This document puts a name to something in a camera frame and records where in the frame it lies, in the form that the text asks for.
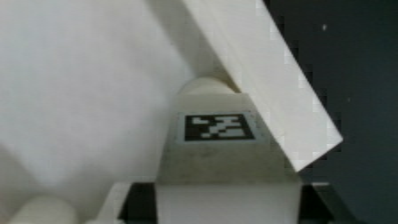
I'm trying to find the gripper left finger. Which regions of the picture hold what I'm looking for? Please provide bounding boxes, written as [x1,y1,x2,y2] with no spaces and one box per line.
[87,182,158,224]

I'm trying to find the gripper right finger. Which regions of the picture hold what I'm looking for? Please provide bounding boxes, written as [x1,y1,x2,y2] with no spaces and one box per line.
[297,182,363,224]

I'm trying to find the white table leg with tag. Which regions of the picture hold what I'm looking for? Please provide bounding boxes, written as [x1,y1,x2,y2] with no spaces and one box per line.
[155,77,302,224]

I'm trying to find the white square tabletop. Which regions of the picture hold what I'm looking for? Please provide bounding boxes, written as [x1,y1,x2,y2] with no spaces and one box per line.
[0,0,343,224]

